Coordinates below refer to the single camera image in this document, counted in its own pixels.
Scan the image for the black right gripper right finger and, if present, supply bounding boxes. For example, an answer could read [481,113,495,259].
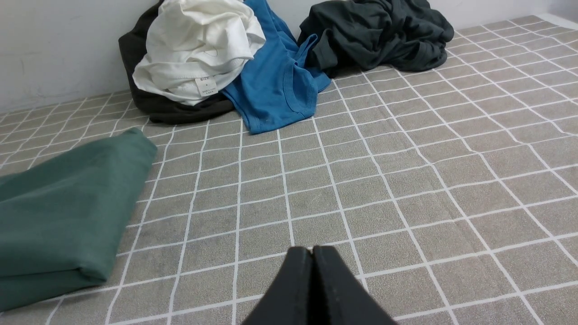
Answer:
[312,246,396,325]

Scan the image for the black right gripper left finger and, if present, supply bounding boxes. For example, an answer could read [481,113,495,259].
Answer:
[243,247,312,325]

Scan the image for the green long sleeve shirt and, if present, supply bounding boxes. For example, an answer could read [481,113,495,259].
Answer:
[0,128,157,312]

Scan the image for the blue shirt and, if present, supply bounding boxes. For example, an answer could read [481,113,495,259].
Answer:
[223,0,331,135]

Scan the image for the black garment under white shirt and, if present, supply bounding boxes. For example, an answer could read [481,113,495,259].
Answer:
[118,0,234,125]

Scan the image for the white crumpled shirt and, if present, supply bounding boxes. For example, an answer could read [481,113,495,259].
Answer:
[133,0,266,106]

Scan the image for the dark grey crumpled shirt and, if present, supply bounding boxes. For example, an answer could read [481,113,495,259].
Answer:
[298,0,455,76]

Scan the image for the grey checkered tablecloth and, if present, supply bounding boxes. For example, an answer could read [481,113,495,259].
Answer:
[1,16,578,325]

